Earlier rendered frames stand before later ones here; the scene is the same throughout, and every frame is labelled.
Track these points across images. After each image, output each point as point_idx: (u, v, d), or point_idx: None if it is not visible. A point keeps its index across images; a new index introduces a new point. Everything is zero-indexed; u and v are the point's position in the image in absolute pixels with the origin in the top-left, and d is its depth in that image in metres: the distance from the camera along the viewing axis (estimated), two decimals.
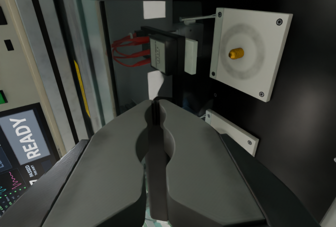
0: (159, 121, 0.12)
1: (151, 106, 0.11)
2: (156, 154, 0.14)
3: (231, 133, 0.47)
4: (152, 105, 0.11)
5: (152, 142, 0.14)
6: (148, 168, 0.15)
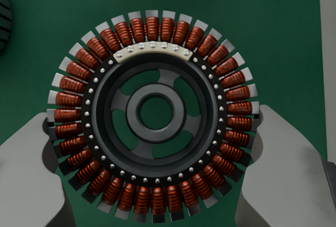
0: None
1: None
2: None
3: None
4: None
5: None
6: None
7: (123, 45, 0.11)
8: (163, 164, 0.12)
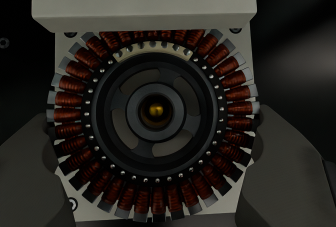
0: None
1: None
2: None
3: None
4: None
5: None
6: None
7: (122, 45, 0.11)
8: (163, 163, 0.12)
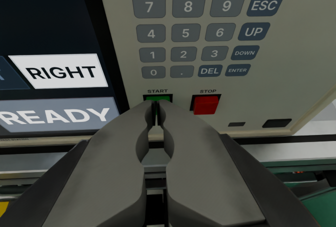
0: (159, 121, 0.12)
1: (151, 106, 0.11)
2: None
3: None
4: (152, 105, 0.11)
5: None
6: None
7: None
8: None
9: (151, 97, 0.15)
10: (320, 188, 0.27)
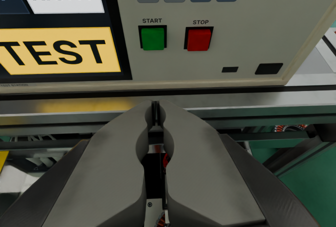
0: (159, 121, 0.12)
1: (151, 106, 0.11)
2: None
3: None
4: (152, 105, 0.11)
5: None
6: None
7: None
8: None
9: (146, 28, 0.16)
10: (313, 145, 0.28)
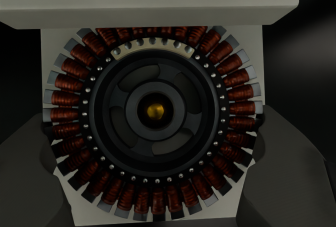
0: None
1: None
2: None
3: None
4: None
5: None
6: None
7: (120, 41, 0.10)
8: (163, 162, 0.12)
9: None
10: None
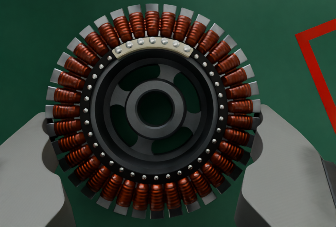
0: None
1: None
2: None
3: None
4: None
5: None
6: None
7: (122, 41, 0.10)
8: (163, 160, 0.12)
9: None
10: None
